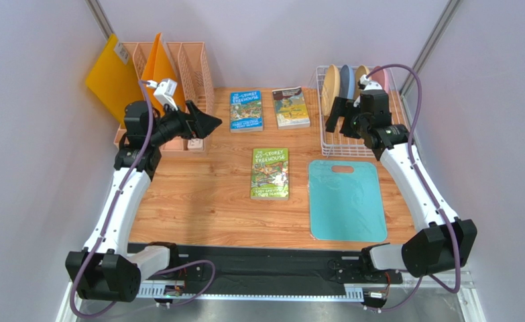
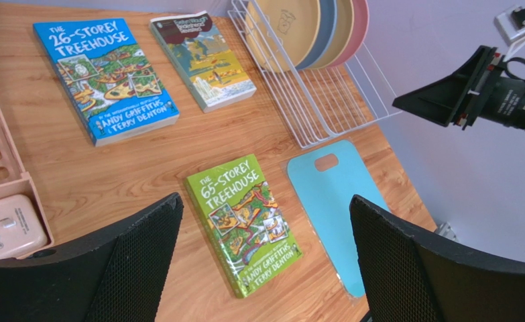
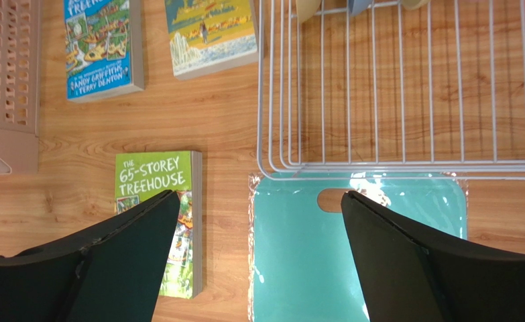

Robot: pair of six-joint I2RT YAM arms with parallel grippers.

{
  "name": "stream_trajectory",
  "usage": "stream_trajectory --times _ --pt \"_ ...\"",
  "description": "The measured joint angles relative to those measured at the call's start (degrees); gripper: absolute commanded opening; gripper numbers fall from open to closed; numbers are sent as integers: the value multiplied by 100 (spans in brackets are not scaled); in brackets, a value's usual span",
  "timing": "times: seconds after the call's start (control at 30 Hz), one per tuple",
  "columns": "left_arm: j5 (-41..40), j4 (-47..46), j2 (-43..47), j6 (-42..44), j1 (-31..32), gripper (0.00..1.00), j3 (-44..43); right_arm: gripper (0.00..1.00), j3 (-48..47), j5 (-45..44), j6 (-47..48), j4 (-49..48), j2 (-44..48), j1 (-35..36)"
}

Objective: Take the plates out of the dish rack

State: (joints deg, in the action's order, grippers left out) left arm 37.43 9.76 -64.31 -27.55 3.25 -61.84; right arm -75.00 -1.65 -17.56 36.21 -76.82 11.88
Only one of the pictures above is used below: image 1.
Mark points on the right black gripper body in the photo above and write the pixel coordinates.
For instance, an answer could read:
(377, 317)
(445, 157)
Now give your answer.
(348, 123)

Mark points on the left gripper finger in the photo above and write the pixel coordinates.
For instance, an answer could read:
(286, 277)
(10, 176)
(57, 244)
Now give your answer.
(202, 127)
(195, 112)

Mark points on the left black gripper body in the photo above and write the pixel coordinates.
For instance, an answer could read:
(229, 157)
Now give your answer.
(173, 125)

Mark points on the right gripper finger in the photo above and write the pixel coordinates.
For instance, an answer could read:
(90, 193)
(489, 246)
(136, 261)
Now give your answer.
(349, 126)
(337, 111)

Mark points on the beige plate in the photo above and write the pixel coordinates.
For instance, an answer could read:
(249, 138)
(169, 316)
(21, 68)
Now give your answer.
(330, 89)

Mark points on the pink plate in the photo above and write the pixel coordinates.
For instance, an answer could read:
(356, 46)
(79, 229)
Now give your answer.
(381, 77)

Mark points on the blue plate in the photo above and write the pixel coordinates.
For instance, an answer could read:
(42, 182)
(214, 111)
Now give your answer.
(347, 82)

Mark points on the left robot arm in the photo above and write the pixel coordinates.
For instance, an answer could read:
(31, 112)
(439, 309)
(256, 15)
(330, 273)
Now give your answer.
(102, 270)

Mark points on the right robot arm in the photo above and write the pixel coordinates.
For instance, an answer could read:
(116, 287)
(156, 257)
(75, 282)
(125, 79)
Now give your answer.
(443, 241)

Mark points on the small pink box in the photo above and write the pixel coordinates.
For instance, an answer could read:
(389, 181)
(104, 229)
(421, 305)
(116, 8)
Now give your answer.
(195, 145)

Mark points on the blue treehouse book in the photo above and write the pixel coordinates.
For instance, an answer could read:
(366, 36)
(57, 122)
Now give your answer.
(246, 112)

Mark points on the brown cover book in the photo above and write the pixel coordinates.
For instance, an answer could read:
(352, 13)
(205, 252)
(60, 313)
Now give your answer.
(290, 108)

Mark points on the orange folder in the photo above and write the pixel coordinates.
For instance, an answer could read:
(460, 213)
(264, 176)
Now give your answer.
(159, 67)

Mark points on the pink file organizer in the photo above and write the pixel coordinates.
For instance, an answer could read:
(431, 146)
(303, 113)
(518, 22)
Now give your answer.
(191, 63)

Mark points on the yellow folder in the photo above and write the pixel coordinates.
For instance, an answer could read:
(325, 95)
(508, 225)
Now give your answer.
(113, 79)

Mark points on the teal cutting board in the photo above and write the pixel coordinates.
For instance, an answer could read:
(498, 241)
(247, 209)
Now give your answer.
(346, 202)

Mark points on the green treehouse book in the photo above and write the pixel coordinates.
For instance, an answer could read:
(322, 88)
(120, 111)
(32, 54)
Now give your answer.
(270, 174)

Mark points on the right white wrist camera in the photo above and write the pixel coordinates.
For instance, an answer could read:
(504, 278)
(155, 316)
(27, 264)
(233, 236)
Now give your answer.
(365, 84)

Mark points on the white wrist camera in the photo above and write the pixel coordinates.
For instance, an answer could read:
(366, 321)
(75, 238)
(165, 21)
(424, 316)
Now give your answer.
(365, 84)
(164, 93)

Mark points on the white wire dish rack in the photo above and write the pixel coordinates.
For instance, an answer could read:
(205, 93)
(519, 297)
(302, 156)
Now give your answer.
(336, 144)

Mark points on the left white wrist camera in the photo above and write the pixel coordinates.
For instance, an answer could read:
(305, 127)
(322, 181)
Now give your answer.
(164, 93)

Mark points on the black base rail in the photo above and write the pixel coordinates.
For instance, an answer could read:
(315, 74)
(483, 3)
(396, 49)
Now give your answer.
(269, 272)

